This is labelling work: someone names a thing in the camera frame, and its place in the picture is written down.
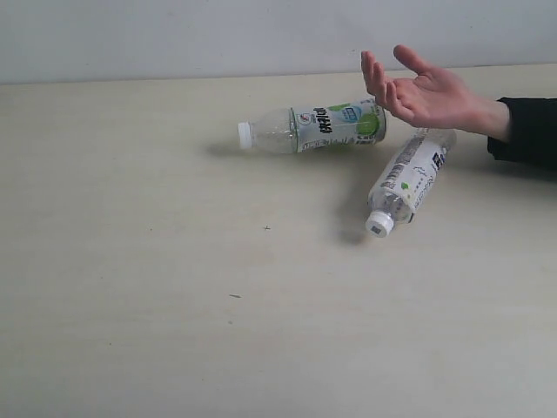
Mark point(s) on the black sleeved forearm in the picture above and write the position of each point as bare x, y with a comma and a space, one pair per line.
531, 137

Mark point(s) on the person's open hand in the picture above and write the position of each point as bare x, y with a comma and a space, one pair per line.
435, 98

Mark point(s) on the white label water bottle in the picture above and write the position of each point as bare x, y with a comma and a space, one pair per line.
406, 180

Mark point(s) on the lime label clear bottle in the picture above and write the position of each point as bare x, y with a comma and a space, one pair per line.
295, 130

